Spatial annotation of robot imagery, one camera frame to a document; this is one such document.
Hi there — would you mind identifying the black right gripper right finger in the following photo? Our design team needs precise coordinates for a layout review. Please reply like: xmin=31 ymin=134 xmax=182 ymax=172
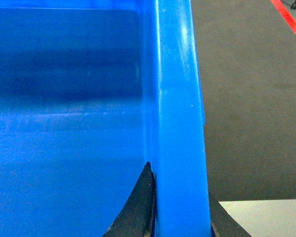
xmin=209 ymin=195 xmax=251 ymax=237

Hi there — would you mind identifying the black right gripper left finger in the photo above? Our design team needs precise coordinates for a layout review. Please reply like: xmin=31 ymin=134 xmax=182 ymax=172
xmin=104 ymin=162 xmax=155 ymax=237

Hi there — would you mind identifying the large blue plastic crate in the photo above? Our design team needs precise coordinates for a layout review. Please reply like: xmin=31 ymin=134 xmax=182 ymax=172
xmin=0 ymin=0 xmax=212 ymax=237

